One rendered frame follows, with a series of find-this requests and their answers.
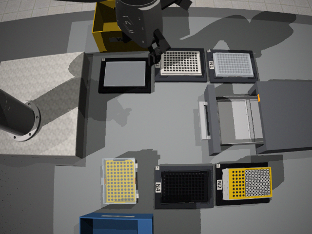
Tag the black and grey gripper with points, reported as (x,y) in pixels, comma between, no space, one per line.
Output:
(144,25)

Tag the yellow open-top bin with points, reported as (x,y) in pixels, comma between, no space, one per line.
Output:
(106,32)

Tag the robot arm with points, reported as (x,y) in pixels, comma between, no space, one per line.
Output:
(21,119)

